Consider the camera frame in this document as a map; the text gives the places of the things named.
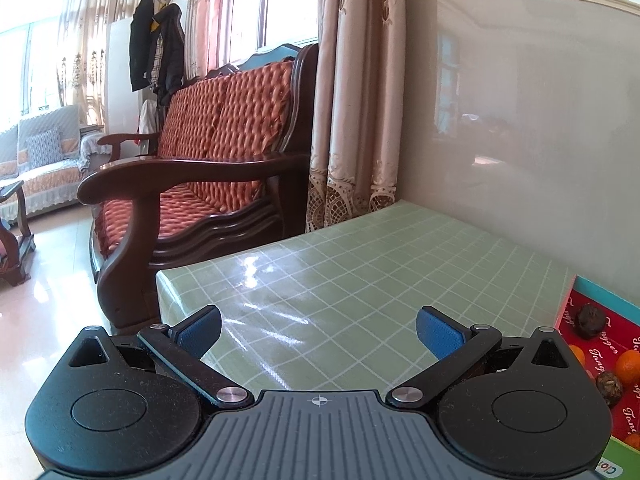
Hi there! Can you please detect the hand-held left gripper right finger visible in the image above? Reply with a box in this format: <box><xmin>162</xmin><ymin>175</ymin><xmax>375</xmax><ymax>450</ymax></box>
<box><xmin>386</xmin><ymin>306</ymin><xmax>583</xmax><ymax>410</ymax></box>

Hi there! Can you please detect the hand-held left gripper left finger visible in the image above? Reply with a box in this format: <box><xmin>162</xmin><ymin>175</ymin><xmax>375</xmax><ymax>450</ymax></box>
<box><xmin>64</xmin><ymin>304</ymin><xmax>256</xmax><ymax>410</ymax></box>

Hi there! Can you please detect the dark heart-shaped water chestnut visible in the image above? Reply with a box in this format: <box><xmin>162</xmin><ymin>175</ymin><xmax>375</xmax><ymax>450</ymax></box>
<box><xmin>575</xmin><ymin>305</ymin><xmax>608</xmax><ymax>336</ymax></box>

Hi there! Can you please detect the colourful cardboard box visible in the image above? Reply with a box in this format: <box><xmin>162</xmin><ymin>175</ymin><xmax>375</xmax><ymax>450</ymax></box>
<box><xmin>554</xmin><ymin>274</ymin><xmax>640</xmax><ymax>480</ymax></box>

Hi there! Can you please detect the green checked tablecloth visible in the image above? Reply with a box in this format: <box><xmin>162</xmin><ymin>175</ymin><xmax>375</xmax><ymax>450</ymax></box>
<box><xmin>155</xmin><ymin>199</ymin><xmax>578</xmax><ymax>411</ymax></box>

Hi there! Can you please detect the dark wooden sofa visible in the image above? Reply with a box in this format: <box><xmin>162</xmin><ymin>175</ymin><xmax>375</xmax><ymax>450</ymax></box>
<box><xmin>77</xmin><ymin>42</ymin><xmax>321</xmax><ymax>336</ymax></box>

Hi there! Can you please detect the dark wooden chair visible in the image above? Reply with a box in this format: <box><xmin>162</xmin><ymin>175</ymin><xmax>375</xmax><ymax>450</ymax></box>
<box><xmin>0</xmin><ymin>180</ymin><xmax>37</xmax><ymax>288</ymax></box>

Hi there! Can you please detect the grey covered sofa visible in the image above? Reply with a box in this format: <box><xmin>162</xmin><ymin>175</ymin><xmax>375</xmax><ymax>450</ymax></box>
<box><xmin>0</xmin><ymin>105</ymin><xmax>113</xmax><ymax>218</ymax></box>

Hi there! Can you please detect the white hanging cloth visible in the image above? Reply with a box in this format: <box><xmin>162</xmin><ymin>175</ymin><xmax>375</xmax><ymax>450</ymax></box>
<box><xmin>137</xmin><ymin>100</ymin><xmax>161</xmax><ymax>136</ymax></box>

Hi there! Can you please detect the red quilted sofa cushion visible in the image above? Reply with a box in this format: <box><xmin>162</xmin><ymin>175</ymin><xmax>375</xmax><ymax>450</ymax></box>
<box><xmin>94</xmin><ymin>60</ymin><xmax>296</xmax><ymax>256</ymax></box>

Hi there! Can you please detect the grey patterned pillow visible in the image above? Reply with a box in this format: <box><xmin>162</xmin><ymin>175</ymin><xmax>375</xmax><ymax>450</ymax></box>
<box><xmin>25</xmin><ymin>127</ymin><xmax>65</xmax><ymax>168</ymax></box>

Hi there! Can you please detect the white cabinet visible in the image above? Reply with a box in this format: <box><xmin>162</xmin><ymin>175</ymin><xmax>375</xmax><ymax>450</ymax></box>
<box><xmin>105</xmin><ymin>16</ymin><xmax>146</xmax><ymax>161</ymax></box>

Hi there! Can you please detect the beige lace-trimmed curtain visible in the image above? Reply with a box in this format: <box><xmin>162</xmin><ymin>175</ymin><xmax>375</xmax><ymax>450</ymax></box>
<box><xmin>305</xmin><ymin>0</ymin><xmax>407</xmax><ymax>233</ymax></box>

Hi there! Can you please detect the black jacket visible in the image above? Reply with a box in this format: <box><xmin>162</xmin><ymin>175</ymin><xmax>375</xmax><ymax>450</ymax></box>
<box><xmin>150</xmin><ymin>4</ymin><xmax>186</xmax><ymax>106</ymax></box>
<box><xmin>129</xmin><ymin>0</ymin><xmax>161</xmax><ymax>93</ymax></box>

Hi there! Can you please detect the pink curtain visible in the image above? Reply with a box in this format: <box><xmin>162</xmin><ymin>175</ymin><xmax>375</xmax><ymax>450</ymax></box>
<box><xmin>185</xmin><ymin>0</ymin><xmax>236</xmax><ymax>81</ymax></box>

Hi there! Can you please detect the sheer patterned curtain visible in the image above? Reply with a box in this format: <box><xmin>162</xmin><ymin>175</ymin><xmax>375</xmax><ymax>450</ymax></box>
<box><xmin>55</xmin><ymin>0</ymin><xmax>176</xmax><ymax>126</ymax></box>

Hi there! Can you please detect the window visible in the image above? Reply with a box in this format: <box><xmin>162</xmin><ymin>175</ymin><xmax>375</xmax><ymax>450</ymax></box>
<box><xmin>220</xmin><ymin>0</ymin><xmax>321</xmax><ymax>66</ymax></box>

